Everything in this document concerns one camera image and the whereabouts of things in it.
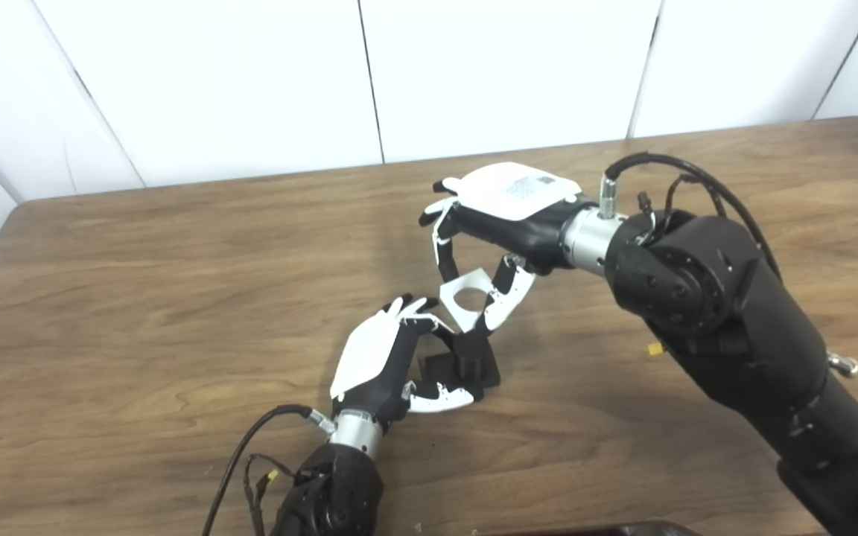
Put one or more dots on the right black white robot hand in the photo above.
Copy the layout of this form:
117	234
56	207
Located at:
518	201

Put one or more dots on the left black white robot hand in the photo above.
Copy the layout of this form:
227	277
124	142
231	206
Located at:
366	353

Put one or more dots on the black robot torso edge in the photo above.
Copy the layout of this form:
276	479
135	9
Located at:
623	531

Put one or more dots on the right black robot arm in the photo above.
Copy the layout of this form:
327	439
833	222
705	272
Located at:
734	313

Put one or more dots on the white square piece with hole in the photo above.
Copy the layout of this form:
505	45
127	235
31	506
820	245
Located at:
466	321

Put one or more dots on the black peg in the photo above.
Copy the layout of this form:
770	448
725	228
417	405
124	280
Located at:
470	365

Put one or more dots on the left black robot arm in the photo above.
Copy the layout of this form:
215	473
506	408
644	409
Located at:
332	491

